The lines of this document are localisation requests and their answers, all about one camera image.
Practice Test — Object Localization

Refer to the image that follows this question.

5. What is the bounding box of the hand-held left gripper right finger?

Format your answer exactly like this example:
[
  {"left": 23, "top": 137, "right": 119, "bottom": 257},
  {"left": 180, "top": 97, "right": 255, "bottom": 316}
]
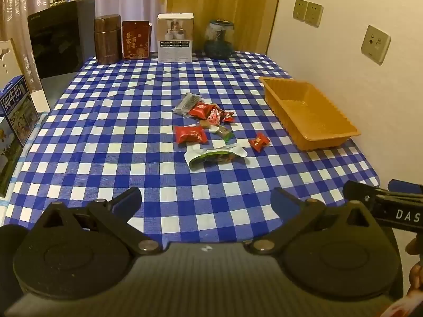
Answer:
[{"left": 243, "top": 187, "right": 379, "bottom": 255}]

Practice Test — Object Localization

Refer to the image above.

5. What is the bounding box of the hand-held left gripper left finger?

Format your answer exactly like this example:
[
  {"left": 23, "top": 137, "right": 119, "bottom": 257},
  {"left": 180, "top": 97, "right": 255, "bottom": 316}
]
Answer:
[{"left": 35, "top": 187, "right": 162, "bottom": 255}]

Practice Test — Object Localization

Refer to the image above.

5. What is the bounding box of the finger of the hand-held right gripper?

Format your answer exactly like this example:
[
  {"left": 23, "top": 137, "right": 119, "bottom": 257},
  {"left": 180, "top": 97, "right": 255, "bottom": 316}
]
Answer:
[
  {"left": 343, "top": 180, "right": 391, "bottom": 211},
  {"left": 388, "top": 179, "right": 423, "bottom": 195}
]

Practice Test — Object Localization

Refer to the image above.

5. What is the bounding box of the green white snack packet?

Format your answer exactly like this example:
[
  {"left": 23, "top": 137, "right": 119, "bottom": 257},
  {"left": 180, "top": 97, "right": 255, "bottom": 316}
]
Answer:
[{"left": 184, "top": 140, "right": 248, "bottom": 171}]

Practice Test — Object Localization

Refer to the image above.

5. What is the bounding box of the large red snack packet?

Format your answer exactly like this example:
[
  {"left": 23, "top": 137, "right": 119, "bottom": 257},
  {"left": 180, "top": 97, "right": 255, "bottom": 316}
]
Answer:
[{"left": 174, "top": 125, "right": 209, "bottom": 145}]

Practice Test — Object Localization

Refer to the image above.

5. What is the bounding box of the green candy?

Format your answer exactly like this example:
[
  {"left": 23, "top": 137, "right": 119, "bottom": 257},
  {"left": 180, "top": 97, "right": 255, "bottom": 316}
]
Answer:
[{"left": 213, "top": 126, "right": 234, "bottom": 141}]

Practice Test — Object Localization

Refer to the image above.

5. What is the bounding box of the orange plastic tray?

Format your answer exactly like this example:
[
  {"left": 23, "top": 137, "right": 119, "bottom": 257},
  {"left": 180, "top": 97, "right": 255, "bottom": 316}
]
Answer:
[{"left": 259, "top": 77, "right": 361, "bottom": 152}]

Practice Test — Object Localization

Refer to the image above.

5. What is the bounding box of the grey black snack packet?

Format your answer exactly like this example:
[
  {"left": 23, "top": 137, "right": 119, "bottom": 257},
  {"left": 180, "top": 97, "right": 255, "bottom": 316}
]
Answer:
[{"left": 172, "top": 92, "right": 203, "bottom": 118}]

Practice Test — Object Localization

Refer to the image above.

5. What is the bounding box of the red pillow snack packet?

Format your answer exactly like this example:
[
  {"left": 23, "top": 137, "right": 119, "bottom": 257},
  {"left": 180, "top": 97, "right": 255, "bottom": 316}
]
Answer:
[{"left": 189, "top": 102, "right": 215, "bottom": 120}]

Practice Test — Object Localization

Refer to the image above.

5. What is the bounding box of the person's right hand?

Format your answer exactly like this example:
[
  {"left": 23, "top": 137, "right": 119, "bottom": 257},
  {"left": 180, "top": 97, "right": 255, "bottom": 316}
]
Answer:
[{"left": 408, "top": 263, "right": 423, "bottom": 296}]

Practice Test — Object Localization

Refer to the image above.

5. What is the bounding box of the blue white checked tablecloth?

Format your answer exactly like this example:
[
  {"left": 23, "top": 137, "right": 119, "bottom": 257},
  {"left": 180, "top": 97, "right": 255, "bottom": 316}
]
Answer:
[{"left": 3, "top": 50, "right": 380, "bottom": 248}]

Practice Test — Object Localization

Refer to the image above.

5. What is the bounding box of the red white clothing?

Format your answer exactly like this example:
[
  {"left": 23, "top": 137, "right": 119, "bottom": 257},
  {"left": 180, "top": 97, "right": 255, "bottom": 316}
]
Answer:
[{"left": 380, "top": 291, "right": 423, "bottom": 317}]

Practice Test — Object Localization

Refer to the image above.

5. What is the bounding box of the blue milk carton case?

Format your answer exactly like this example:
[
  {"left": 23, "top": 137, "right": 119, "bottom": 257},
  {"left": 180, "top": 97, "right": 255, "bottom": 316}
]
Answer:
[{"left": 0, "top": 75, "right": 40, "bottom": 197}]

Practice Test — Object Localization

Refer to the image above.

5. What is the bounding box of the red gold printed tin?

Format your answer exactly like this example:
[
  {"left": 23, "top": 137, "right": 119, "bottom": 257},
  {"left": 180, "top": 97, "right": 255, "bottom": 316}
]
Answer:
[{"left": 122, "top": 20, "right": 153, "bottom": 61}]

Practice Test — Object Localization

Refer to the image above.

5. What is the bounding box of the brown metal canister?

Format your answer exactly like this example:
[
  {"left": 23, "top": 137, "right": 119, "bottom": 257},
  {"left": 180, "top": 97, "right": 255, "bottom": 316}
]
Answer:
[{"left": 94, "top": 14, "right": 122, "bottom": 66}]

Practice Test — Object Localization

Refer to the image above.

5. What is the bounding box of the white cardboard box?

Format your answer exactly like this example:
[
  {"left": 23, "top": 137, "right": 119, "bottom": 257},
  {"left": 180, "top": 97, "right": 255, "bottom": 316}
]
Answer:
[{"left": 157, "top": 13, "right": 194, "bottom": 63}]

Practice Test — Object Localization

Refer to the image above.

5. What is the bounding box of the glass jar with dark base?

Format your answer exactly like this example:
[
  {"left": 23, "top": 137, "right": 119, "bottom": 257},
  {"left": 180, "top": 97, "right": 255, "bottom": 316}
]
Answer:
[{"left": 204, "top": 19, "right": 235, "bottom": 59}]

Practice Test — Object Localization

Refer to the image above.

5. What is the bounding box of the black glossy appliance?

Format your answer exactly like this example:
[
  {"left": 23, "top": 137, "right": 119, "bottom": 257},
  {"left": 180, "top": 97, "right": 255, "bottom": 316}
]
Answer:
[{"left": 27, "top": 0, "right": 96, "bottom": 106}]

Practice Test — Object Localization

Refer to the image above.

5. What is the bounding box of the white carved chair back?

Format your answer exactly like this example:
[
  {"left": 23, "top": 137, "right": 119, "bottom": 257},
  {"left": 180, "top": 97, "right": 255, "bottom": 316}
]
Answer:
[{"left": 0, "top": 39, "right": 51, "bottom": 113}]

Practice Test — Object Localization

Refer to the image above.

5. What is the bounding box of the wooden cabinet panel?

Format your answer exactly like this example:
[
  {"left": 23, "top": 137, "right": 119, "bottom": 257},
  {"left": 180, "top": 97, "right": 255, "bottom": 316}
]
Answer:
[{"left": 165, "top": 0, "right": 285, "bottom": 55}]

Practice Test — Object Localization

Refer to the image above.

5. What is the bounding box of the beige wall data socket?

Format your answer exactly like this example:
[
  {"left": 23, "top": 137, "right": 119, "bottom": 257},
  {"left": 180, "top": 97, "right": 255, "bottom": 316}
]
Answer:
[{"left": 360, "top": 25, "right": 392, "bottom": 66}]

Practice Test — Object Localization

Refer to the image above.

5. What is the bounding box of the beige wall power socket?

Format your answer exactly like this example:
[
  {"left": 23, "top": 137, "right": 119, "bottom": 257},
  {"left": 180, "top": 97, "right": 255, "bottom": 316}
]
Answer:
[
  {"left": 305, "top": 1, "right": 323, "bottom": 27},
  {"left": 292, "top": 0, "right": 309, "bottom": 22}
]

